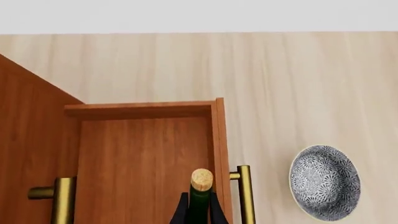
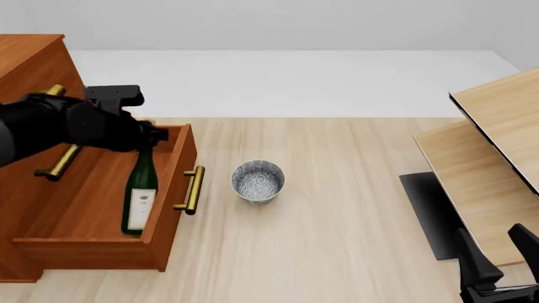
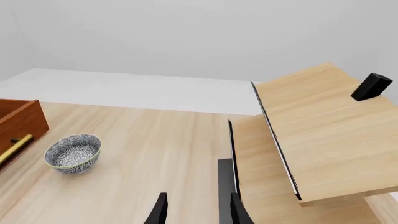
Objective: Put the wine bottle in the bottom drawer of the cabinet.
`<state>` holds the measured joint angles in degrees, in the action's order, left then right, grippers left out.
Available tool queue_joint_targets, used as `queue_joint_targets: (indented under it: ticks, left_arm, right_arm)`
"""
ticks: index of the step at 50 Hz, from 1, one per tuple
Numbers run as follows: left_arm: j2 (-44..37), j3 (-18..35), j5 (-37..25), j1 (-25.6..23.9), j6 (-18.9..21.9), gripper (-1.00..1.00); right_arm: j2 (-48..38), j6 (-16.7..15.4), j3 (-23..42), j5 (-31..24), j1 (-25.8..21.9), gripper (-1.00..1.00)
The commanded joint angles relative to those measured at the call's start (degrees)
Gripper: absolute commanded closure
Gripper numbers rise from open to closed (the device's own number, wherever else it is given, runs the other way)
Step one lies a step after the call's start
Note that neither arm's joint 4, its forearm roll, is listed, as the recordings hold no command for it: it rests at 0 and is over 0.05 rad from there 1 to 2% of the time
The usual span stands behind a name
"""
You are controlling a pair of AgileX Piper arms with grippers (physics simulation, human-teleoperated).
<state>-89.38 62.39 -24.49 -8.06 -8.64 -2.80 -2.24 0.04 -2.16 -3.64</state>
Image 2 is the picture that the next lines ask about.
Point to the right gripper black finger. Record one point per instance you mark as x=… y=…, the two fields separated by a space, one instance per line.
x=478 y=262
x=528 y=243

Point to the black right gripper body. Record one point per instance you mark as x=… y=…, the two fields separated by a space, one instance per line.
x=505 y=295

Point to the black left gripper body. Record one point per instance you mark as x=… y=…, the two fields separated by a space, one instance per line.
x=155 y=134

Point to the green wine bottle white label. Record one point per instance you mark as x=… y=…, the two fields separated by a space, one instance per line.
x=140 y=189

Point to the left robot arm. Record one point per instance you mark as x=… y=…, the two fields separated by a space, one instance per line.
x=46 y=126

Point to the wooden cabinet drawer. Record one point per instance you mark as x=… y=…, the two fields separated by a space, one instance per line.
x=92 y=189

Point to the wooden cabinet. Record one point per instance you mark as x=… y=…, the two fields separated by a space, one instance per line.
x=29 y=63

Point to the small flat plate on stalk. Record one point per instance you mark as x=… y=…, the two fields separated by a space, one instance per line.
x=113 y=92

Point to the pale wooden shelf rack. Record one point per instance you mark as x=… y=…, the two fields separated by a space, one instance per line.
x=488 y=151

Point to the blue white patterned bowl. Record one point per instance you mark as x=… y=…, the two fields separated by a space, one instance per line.
x=257 y=183

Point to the flat black base plate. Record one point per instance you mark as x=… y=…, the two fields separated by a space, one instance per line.
x=425 y=208

